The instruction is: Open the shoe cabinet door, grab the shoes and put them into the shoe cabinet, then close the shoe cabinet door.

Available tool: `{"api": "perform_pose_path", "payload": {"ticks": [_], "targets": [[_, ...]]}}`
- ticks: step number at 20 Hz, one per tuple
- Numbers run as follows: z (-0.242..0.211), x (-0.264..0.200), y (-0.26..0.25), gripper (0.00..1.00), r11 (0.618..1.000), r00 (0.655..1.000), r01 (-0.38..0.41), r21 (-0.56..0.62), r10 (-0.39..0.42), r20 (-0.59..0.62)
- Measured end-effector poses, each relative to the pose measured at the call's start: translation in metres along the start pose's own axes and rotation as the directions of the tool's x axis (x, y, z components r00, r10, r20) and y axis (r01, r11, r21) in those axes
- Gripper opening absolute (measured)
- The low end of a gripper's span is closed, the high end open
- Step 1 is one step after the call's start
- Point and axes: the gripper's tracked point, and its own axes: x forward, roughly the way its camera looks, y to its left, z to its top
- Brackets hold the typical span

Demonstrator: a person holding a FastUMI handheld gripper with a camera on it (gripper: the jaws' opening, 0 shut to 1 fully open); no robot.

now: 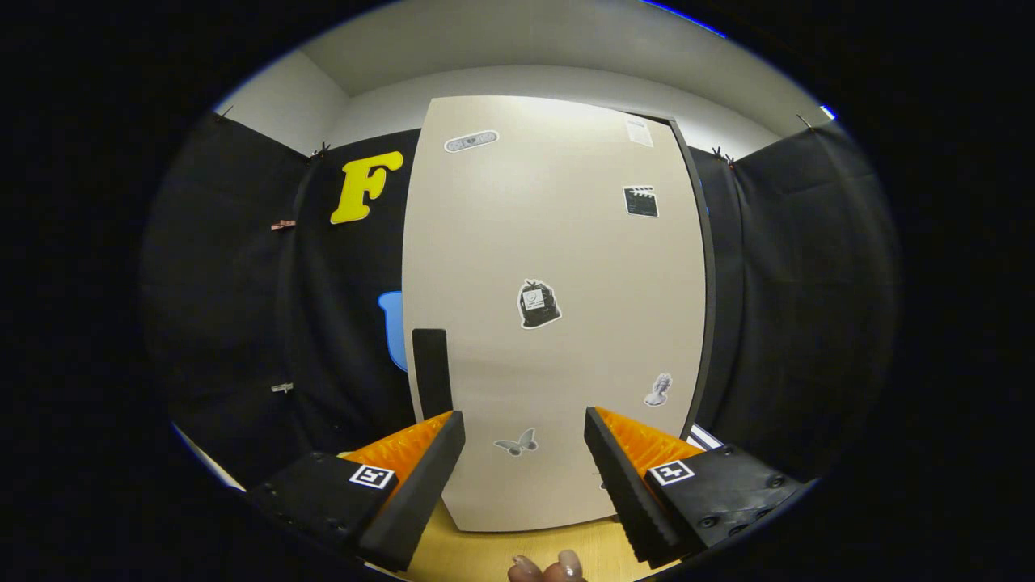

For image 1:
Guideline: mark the beige shoe cabinet door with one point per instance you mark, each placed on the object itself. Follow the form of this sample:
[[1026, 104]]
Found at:
[[566, 242]]

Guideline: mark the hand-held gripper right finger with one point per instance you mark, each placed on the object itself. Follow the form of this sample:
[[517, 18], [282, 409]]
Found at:
[[631, 501]]

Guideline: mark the black backdrop clip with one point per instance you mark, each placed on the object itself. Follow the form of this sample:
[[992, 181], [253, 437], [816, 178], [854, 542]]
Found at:
[[722, 155], [804, 121], [225, 111], [321, 151]]

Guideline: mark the black backdrop cloth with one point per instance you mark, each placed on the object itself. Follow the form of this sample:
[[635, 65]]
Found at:
[[226, 283]]

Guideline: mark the pink backdrop clip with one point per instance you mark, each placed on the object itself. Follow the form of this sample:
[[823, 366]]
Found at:
[[283, 225]]

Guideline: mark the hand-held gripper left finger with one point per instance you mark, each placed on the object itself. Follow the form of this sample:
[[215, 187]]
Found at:
[[420, 501]]

